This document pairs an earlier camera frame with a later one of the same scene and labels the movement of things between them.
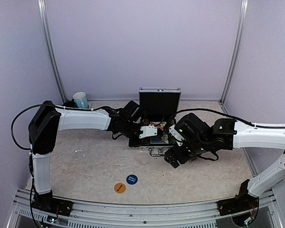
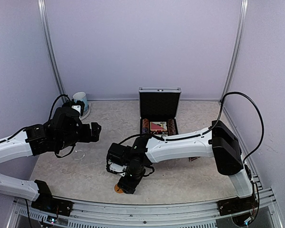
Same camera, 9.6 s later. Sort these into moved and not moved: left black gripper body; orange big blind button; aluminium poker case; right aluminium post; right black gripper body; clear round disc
Moved: right black gripper body; left black gripper body
Not moved: clear round disc; aluminium poker case; right aluminium post; orange big blind button
